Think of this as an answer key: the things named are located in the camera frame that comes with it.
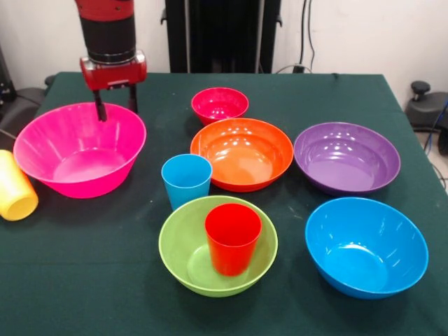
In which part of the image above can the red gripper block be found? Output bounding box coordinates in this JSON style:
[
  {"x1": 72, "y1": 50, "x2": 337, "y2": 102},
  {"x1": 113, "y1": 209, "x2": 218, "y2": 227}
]
[{"x1": 79, "y1": 57, "x2": 148, "y2": 123}]

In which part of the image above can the large magenta bowl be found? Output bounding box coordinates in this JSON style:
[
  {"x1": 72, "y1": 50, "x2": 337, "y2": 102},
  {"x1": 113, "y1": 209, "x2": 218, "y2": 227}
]
[{"x1": 13, "y1": 101, "x2": 148, "y2": 200}]

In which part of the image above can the blue cup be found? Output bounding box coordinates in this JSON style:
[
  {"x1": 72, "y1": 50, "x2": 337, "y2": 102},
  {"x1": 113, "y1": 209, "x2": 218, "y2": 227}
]
[{"x1": 160, "y1": 153, "x2": 214, "y2": 211}]

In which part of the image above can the yellow cup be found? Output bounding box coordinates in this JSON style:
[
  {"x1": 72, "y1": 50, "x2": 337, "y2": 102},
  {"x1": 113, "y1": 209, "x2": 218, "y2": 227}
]
[{"x1": 0, "y1": 149, "x2": 39, "y2": 222}]

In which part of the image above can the orange bowl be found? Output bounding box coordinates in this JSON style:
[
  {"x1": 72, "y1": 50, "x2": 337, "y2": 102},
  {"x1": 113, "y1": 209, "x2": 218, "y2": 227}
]
[{"x1": 190, "y1": 118, "x2": 295, "y2": 193}]

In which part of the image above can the green bowl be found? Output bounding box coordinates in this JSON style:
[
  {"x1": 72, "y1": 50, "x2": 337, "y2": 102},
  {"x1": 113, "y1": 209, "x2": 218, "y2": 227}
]
[{"x1": 158, "y1": 195, "x2": 279, "y2": 298}]

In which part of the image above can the red cup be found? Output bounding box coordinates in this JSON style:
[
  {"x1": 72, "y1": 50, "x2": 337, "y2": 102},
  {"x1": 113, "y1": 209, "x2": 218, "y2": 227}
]
[{"x1": 204, "y1": 203, "x2": 263, "y2": 277}]

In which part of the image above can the purple bowl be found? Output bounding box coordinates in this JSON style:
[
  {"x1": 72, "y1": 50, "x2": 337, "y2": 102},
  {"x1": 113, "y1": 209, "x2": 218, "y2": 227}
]
[{"x1": 293, "y1": 122, "x2": 401, "y2": 197}]

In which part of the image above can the black chair base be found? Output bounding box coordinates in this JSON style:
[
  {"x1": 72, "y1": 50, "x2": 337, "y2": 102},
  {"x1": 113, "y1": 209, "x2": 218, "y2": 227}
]
[
  {"x1": 405, "y1": 80, "x2": 448, "y2": 132},
  {"x1": 0, "y1": 45, "x2": 57, "y2": 141}
]

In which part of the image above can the small pink bowl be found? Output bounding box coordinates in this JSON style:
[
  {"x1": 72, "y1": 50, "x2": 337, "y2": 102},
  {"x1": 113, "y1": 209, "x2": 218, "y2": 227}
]
[{"x1": 190, "y1": 87, "x2": 250, "y2": 126}]

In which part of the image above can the dark green table cloth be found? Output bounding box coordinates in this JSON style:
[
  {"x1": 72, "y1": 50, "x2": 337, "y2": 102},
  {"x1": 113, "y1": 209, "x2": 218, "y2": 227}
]
[{"x1": 0, "y1": 71, "x2": 448, "y2": 336}]

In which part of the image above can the blue bowl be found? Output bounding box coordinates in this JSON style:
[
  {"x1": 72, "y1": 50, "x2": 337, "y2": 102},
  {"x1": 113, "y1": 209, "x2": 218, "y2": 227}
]
[{"x1": 304, "y1": 197, "x2": 430, "y2": 300}]

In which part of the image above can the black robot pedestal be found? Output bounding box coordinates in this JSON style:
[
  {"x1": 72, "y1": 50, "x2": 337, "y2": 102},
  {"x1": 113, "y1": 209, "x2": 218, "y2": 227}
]
[{"x1": 160, "y1": 0, "x2": 283, "y2": 74}]

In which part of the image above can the black wall cable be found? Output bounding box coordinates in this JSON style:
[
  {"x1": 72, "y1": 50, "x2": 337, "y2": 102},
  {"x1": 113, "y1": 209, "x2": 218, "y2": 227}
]
[{"x1": 300, "y1": 0, "x2": 316, "y2": 73}]

